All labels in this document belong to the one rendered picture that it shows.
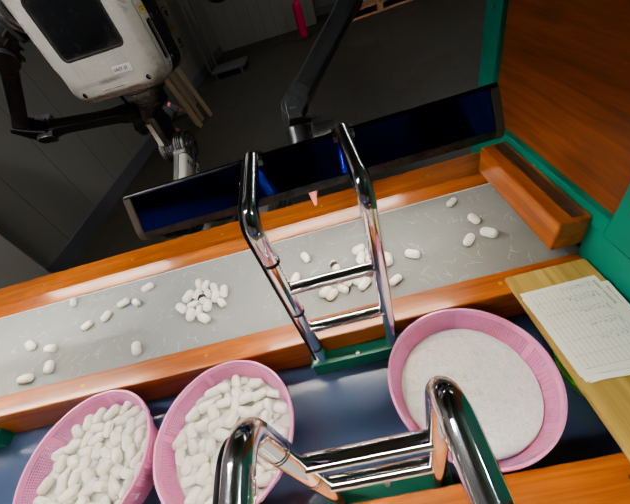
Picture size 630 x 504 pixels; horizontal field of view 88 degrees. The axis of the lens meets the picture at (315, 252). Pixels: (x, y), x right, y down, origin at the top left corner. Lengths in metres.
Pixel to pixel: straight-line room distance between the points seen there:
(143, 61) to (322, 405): 1.02
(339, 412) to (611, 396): 0.43
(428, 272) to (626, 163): 0.37
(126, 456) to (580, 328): 0.85
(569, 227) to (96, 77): 1.26
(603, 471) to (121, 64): 1.34
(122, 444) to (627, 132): 1.03
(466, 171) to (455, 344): 0.51
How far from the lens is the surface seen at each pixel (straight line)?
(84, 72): 1.28
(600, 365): 0.68
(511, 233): 0.88
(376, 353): 0.71
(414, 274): 0.78
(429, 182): 0.98
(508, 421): 0.66
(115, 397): 0.89
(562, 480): 0.62
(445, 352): 0.69
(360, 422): 0.71
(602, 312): 0.74
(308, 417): 0.73
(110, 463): 0.84
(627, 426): 0.66
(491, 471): 0.24
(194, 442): 0.74
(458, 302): 0.71
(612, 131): 0.73
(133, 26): 1.16
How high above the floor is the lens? 1.35
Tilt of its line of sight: 44 degrees down
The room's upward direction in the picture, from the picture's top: 21 degrees counter-clockwise
